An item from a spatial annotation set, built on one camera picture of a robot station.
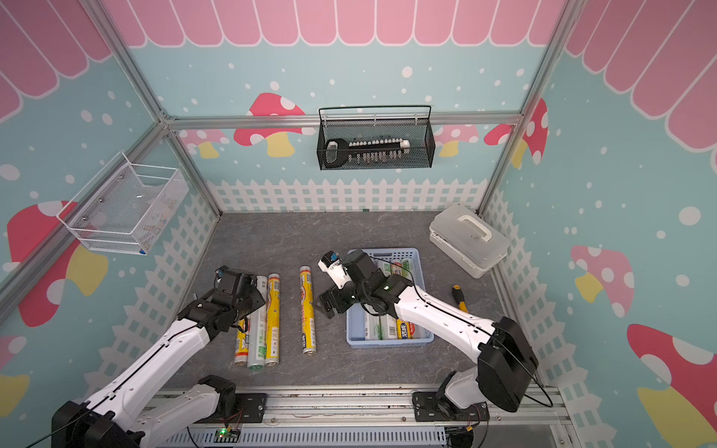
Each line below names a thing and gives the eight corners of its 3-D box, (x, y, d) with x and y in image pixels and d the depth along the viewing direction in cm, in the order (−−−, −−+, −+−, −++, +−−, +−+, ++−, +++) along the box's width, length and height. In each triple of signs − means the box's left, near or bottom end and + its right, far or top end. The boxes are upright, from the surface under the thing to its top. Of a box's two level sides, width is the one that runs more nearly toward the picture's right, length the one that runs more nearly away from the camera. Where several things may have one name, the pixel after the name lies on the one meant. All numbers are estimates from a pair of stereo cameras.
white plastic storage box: (474, 284, 101) (485, 265, 91) (425, 241, 114) (430, 220, 104) (502, 262, 107) (515, 241, 97) (452, 223, 120) (460, 201, 110)
